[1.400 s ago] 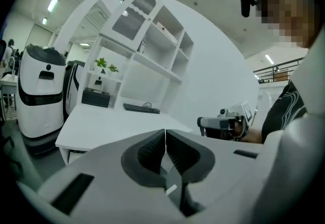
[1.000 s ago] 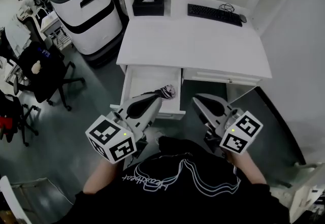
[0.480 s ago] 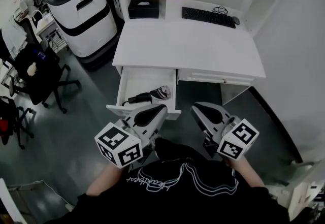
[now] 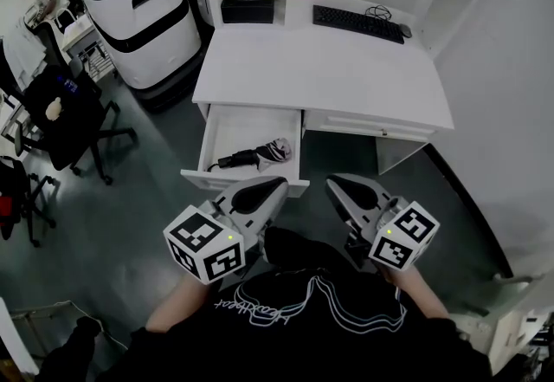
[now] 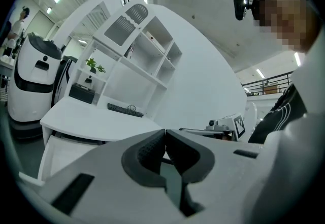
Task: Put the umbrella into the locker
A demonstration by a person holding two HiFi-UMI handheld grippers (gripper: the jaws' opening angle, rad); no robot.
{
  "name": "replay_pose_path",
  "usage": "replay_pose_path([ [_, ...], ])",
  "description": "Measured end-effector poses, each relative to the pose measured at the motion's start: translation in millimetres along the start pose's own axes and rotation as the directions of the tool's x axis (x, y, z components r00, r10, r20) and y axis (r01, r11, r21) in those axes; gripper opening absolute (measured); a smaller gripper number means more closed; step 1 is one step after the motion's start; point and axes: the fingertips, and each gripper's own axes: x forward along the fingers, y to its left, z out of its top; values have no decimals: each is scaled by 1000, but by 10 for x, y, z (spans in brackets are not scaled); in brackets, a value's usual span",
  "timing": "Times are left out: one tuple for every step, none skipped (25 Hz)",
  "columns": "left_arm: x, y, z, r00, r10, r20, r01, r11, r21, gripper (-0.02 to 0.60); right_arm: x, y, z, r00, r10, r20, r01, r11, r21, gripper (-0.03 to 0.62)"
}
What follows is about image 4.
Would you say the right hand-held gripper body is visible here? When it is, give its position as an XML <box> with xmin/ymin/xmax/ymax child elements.
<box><xmin>332</xmin><ymin>178</ymin><xmax>441</xmax><ymax>274</ymax></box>

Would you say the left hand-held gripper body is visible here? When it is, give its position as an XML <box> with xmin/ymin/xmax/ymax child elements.
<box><xmin>163</xmin><ymin>178</ymin><xmax>283</xmax><ymax>286</ymax></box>

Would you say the umbrella with black handle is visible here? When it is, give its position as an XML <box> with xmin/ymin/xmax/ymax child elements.
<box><xmin>206</xmin><ymin>137</ymin><xmax>294</xmax><ymax>174</ymax></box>

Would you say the white locker drawer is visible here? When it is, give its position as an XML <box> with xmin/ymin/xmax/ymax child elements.
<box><xmin>180</xmin><ymin>103</ymin><xmax>311</xmax><ymax>199</ymax></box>

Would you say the person's left forearm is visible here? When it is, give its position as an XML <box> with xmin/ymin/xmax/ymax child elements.
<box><xmin>145</xmin><ymin>272</ymin><xmax>219</xmax><ymax>334</ymax></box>

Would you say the person's right forearm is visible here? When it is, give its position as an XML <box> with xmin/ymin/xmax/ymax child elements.
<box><xmin>382</xmin><ymin>263</ymin><xmax>452</xmax><ymax>321</ymax></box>

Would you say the person's black trouser leg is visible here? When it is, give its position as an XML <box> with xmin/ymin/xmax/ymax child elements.
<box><xmin>262</xmin><ymin>226</ymin><xmax>370</xmax><ymax>274</ymax></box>

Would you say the closed white desk drawer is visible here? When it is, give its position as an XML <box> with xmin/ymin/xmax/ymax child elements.
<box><xmin>304</xmin><ymin>108</ymin><xmax>436</xmax><ymax>144</ymax></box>

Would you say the white desk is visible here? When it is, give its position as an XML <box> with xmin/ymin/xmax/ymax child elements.
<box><xmin>191</xmin><ymin>0</ymin><xmax>455</xmax><ymax>199</ymax></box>

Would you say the person's black printed t-shirt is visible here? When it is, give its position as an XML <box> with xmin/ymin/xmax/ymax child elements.
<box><xmin>95</xmin><ymin>265</ymin><xmax>493</xmax><ymax>382</ymax></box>

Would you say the white cabinet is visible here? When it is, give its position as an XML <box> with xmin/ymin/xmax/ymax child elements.
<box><xmin>452</xmin><ymin>271</ymin><xmax>554</xmax><ymax>382</ymax></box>

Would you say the black keyboard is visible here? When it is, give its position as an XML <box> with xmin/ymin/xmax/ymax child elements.
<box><xmin>312</xmin><ymin>3</ymin><xmax>406</xmax><ymax>45</ymax></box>

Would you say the metal rack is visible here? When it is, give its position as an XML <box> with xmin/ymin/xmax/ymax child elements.
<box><xmin>7</xmin><ymin>300</ymin><xmax>129</xmax><ymax>358</ymax></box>

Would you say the black tissue box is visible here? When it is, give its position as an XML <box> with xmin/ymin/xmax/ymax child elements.
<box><xmin>220</xmin><ymin>0</ymin><xmax>276</xmax><ymax>25</ymax></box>

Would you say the black and red office chair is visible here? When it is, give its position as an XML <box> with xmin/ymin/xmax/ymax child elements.
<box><xmin>0</xmin><ymin>154</ymin><xmax>58</xmax><ymax>249</ymax></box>

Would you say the white and black service robot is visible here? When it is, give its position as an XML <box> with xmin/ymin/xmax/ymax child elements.
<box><xmin>76</xmin><ymin>0</ymin><xmax>204</xmax><ymax>103</ymax></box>

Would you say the beige plush toy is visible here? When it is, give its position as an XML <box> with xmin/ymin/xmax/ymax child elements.
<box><xmin>44</xmin><ymin>96</ymin><xmax>64</xmax><ymax>120</ymax></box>

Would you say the white side table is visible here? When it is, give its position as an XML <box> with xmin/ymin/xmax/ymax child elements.
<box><xmin>61</xmin><ymin>15</ymin><xmax>119</xmax><ymax>83</ymax></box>

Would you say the black coiled cable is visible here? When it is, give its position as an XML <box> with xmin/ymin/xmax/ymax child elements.
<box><xmin>364</xmin><ymin>3</ymin><xmax>393</xmax><ymax>23</ymax></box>

